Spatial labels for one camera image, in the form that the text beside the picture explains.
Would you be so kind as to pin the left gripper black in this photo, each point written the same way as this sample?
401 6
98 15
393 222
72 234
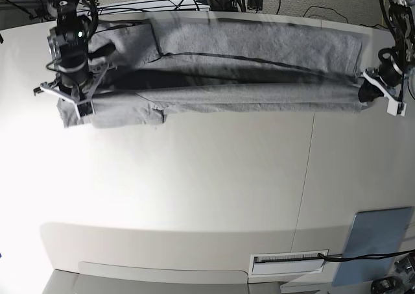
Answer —
391 71

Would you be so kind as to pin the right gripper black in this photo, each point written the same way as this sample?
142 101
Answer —
69 52

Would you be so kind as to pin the grey T-shirt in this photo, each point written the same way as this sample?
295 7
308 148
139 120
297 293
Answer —
178 66

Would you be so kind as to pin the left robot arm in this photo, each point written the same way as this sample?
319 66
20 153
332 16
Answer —
399 19

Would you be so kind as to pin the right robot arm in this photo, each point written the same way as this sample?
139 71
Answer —
83 15

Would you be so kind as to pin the blue-grey flat panel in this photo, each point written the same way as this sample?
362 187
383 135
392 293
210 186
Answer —
372 232

